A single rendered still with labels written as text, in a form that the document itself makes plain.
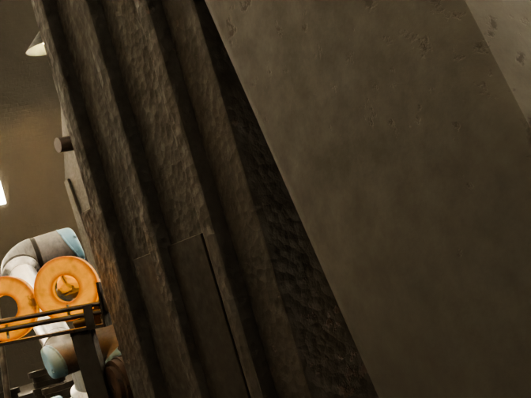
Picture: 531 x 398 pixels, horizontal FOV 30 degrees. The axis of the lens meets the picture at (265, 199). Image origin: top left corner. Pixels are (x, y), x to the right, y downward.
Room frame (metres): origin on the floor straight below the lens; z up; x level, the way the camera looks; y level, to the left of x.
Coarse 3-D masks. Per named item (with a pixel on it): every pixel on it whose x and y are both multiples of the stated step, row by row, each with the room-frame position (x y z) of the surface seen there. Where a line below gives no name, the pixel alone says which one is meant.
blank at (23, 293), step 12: (0, 276) 2.39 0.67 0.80; (12, 276) 2.39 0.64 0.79; (0, 288) 2.38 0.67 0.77; (12, 288) 2.38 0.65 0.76; (24, 288) 2.38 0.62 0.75; (24, 300) 2.38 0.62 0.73; (24, 312) 2.38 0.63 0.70; (36, 312) 2.39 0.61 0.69; (12, 324) 2.38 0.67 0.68; (0, 336) 2.38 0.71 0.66; (12, 336) 2.38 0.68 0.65
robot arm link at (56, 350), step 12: (24, 240) 3.06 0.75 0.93; (12, 252) 3.01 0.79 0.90; (24, 252) 3.01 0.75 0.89; (12, 264) 2.97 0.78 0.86; (24, 264) 2.97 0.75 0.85; (36, 264) 3.01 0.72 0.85; (24, 276) 2.90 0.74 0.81; (60, 324) 2.69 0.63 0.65; (60, 336) 2.62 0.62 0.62; (48, 348) 2.58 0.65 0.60; (60, 348) 2.58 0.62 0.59; (72, 348) 2.59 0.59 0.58; (48, 360) 2.57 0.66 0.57; (60, 360) 2.57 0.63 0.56; (72, 360) 2.58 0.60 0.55; (48, 372) 2.62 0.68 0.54; (60, 372) 2.58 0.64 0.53; (72, 372) 2.61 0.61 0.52
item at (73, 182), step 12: (60, 144) 7.96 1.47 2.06; (72, 156) 8.41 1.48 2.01; (72, 168) 8.45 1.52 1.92; (72, 180) 8.50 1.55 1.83; (72, 192) 8.50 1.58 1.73; (84, 192) 8.38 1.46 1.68; (72, 204) 8.54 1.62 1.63; (84, 204) 8.43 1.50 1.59; (84, 228) 8.47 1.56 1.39; (84, 240) 8.57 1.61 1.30
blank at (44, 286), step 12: (48, 264) 2.38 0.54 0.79; (60, 264) 2.37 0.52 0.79; (72, 264) 2.37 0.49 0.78; (84, 264) 2.37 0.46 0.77; (36, 276) 2.38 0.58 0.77; (48, 276) 2.38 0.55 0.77; (72, 276) 2.38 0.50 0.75; (84, 276) 2.37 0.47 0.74; (96, 276) 2.39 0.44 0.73; (36, 288) 2.38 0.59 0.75; (48, 288) 2.38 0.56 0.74; (84, 288) 2.37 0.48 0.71; (36, 300) 2.38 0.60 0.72; (48, 300) 2.38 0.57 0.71; (60, 300) 2.39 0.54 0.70; (72, 300) 2.38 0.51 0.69; (84, 300) 2.38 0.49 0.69; (96, 300) 2.39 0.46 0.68; (72, 312) 2.38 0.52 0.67
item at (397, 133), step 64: (256, 0) 1.43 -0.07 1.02; (320, 0) 1.31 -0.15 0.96; (384, 0) 1.21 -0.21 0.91; (448, 0) 1.14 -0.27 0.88; (512, 0) 1.14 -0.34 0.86; (256, 64) 1.47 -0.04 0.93; (320, 64) 1.34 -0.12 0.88; (384, 64) 1.24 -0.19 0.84; (448, 64) 1.15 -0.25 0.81; (512, 64) 1.11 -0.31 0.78; (320, 128) 1.38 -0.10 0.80; (384, 128) 1.27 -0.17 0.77; (448, 128) 1.18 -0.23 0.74; (512, 128) 1.11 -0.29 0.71; (320, 192) 1.42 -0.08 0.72; (384, 192) 1.30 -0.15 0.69; (448, 192) 1.21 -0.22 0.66; (512, 192) 1.12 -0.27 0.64; (320, 256) 1.47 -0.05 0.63; (384, 256) 1.33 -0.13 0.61; (448, 256) 1.23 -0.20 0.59; (512, 256) 1.15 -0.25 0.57; (384, 320) 1.37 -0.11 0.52; (448, 320) 1.26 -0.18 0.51; (512, 320) 1.17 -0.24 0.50; (384, 384) 1.40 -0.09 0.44; (448, 384) 1.29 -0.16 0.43; (512, 384) 1.20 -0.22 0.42
